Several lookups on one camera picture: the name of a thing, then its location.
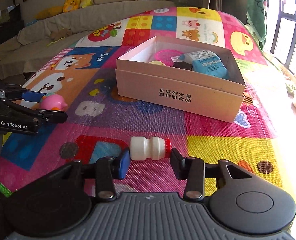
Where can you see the brown plush toy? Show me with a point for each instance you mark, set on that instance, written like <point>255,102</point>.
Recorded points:
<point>61,33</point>

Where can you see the colourful cartoon play mat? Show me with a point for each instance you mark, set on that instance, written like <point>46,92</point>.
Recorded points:
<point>100,121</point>

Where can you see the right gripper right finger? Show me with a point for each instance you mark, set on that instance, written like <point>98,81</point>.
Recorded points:
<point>192,170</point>

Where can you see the black window frame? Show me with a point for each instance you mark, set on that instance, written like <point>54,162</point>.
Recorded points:
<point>284,39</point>

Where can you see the beige sofa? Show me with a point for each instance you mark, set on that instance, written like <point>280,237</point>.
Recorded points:
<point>35,45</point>

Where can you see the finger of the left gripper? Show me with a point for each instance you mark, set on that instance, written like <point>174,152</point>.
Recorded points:
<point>16,92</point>
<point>45,116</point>

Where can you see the yellow plush cushion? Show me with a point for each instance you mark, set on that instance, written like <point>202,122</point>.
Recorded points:
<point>49,12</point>

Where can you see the white yogurt drink bottle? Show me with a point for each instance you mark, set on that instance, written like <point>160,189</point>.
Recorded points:
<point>155,148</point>

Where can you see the yellow pudding toy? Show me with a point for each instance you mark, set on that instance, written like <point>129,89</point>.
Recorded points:
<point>180,65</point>

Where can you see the green hanging towel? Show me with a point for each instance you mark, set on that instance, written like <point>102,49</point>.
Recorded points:
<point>257,20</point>

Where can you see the pink plastic toy net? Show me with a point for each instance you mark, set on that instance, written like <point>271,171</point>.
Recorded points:
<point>165,56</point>

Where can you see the blue white wipes packet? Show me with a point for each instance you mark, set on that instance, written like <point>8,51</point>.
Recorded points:
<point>206,62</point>

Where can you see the pink pig toy figure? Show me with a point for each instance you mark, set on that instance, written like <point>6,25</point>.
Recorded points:
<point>53,102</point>

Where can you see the orange yellow plush backpack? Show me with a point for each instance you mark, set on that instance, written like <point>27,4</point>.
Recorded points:
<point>71,5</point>

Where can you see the pink cardboard box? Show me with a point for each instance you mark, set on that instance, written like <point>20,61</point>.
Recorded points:
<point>177,88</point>

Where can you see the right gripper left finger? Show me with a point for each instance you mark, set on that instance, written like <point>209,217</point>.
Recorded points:
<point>108,169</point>

